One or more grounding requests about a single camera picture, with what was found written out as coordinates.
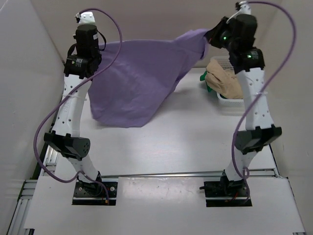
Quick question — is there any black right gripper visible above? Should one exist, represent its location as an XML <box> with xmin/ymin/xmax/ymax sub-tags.
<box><xmin>203</xmin><ymin>17</ymin><xmax>237</xmax><ymax>53</ymax></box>

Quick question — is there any purple t-shirt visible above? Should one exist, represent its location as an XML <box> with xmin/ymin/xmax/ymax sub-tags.
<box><xmin>89</xmin><ymin>29</ymin><xmax>208</xmax><ymax>128</ymax></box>

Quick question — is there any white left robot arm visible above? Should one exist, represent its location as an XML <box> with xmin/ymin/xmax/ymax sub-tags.
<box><xmin>44</xmin><ymin>12</ymin><xmax>103</xmax><ymax>196</ymax></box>

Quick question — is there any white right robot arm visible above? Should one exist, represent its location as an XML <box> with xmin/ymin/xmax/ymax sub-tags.
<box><xmin>205</xmin><ymin>1</ymin><xmax>282</xmax><ymax>196</ymax></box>

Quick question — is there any beige t-shirt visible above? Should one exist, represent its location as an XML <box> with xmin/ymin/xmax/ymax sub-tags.
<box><xmin>205</xmin><ymin>59</ymin><xmax>243</xmax><ymax>99</ymax></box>

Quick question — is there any green t-shirt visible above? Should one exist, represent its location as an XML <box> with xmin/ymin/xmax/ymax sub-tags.
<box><xmin>200</xmin><ymin>71</ymin><xmax>213</xmax><ymax>93</ymax></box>

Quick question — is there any white plastic basket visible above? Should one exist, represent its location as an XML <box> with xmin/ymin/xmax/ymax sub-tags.
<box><xmin>205</xmin><ymin>56</ymin><xmax>245</xmax><ymax>116</ymax></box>

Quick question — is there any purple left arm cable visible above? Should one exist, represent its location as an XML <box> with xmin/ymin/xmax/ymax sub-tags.
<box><xmin>34</xmin><ymin>8</ymin><xmax>123</xmax><ymax>204</ymax></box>

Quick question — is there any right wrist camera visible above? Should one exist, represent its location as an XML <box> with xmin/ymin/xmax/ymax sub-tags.
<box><xmin>235</xmin><ymin>1</ymin><xmax>251</xmax><ymax>15</ymax></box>

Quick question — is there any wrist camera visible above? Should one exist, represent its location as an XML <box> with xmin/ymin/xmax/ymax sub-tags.
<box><xmin>75</xmin><ymin>12</ymin><xmax>95</xmax><ymax>25</ymax></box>
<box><xmin>235</xmin><ymin>1</ymin><xmax>251</xmax><ymax>15</ymax></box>

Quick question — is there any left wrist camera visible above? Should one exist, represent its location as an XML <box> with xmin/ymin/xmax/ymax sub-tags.
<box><xmin>75</xmin><ymin>12</ymin><xmax>95</xmax><ymax>25</ymax></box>

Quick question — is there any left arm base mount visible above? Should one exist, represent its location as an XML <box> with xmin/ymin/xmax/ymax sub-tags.
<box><xmin>72</xmin><ymin>177</ymin><xmax>118</xmax><ymax>206</ymax></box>

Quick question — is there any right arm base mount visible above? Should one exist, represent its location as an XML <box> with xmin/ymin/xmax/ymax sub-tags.
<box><xmin>199</xmin><ymin>176</ymin><xmax>252</xmax><ymax>208</ymax></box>

